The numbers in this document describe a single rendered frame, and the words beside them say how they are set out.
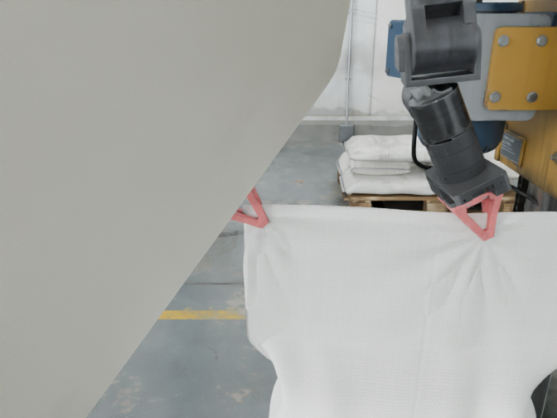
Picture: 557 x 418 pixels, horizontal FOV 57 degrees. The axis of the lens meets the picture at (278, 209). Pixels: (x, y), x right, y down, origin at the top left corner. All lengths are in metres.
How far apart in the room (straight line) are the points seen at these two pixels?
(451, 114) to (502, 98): 0.30
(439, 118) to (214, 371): 1.68
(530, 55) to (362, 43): 4.82
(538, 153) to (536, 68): 0.18
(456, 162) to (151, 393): 1.65
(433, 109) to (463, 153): 0.06
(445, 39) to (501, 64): 0.31
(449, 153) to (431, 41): 0.13
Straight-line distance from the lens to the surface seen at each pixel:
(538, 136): 1.03
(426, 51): 0.58
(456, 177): 0.63
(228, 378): 2.09
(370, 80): 5.73
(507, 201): 3.84
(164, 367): 2.18
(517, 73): 0.90
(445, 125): 0.60
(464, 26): 0.59
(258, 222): 0.66
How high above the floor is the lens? 1.31
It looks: 21 degrees down
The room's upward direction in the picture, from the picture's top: straight up
